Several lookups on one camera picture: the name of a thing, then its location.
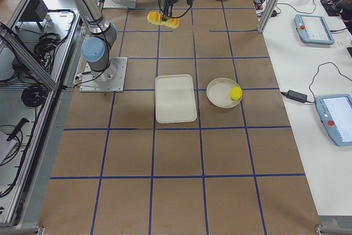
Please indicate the cream rectangular tray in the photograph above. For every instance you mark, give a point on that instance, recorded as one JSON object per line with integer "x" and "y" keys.
{"x": 175, "y": 99}

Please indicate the upper teach pendant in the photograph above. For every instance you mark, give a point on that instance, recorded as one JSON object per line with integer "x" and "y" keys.
{"x": 313, "y": 29}

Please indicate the yellow lemon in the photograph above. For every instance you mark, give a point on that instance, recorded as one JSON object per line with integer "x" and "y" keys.
{"x": 235, "y": 93}

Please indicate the black power adapter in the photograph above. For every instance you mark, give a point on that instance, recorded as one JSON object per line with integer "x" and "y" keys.
{"x": 297, "y": 96}

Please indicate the lower teach pendant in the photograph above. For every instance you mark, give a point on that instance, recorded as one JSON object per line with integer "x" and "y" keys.
{"x": 335, "y": 114}

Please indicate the cream shallow plate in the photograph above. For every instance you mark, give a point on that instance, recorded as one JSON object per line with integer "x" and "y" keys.
{"x": 218, "y": 92}

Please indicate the teach pendant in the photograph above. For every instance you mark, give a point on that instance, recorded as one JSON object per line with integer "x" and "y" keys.
{"x": 313, "y": 29}
{"x": 335, "y": 114}

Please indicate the orange striped bread loaf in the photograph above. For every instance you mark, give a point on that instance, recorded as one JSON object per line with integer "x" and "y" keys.
{"x": 156, "y": 18}

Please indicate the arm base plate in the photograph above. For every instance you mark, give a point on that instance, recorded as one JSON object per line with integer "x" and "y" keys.
{"x": 111, "y": 80}
{"x": 119, "y": 4}

